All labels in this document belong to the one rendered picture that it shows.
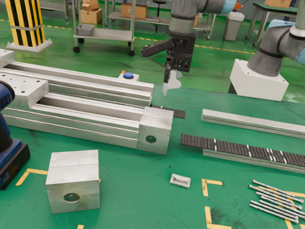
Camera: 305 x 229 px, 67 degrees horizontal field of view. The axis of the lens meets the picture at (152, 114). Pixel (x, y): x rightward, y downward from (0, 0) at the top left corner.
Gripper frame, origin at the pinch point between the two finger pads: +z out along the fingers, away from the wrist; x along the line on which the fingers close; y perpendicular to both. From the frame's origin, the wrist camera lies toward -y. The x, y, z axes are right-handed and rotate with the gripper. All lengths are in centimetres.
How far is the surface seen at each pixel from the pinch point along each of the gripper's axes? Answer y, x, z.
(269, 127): 39.4, -1.9, 7.5
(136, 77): -13.2, 13.8, 4.0
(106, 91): -20.2, -4.9, 2.8
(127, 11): -126, 458, 54
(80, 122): -21.8, -23.7, 3.9
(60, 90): -37.8, -4.9, 5.8
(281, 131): 44.2, -1.8, 8.5
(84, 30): -140, 256, 54
